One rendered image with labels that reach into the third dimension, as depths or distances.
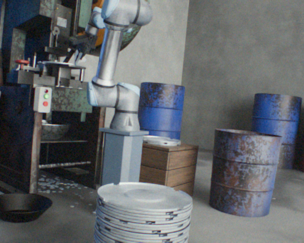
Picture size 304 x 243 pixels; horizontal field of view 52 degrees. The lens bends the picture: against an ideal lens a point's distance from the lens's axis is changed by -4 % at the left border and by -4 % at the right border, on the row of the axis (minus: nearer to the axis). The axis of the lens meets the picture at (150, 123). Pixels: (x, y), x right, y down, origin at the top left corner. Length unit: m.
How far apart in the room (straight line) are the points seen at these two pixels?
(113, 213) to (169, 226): 0.16
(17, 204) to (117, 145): 0.60
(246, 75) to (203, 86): 0.72
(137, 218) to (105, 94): 0.80
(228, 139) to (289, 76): 2.92
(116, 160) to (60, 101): 0.59
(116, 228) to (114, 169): 0.71
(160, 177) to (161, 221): 1.05
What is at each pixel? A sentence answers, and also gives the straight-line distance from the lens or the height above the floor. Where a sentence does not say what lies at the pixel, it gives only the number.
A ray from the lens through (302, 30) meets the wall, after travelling 4.82.
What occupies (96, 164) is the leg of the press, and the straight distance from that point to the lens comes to 2.15.
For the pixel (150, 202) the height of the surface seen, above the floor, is 0.31.
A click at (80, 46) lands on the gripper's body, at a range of 1.97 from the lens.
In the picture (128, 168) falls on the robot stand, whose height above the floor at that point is 0.27.
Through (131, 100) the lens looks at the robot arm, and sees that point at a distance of 1.59.
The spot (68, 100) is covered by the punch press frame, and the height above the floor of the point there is 0.57.
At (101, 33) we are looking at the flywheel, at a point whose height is 1.08.
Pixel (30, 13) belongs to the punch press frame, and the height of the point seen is 1.07.
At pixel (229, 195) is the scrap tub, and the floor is 0.11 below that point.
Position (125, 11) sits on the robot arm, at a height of 0.98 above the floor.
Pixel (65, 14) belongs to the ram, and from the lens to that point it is 2.22.
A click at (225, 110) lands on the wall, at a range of 5.00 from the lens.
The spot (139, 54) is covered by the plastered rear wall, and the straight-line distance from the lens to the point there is 4.59.
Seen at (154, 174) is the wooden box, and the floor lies 0.18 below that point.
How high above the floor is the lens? 0.58
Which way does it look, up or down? 3 degrees down
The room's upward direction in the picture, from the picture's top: 6 degrees clockwise
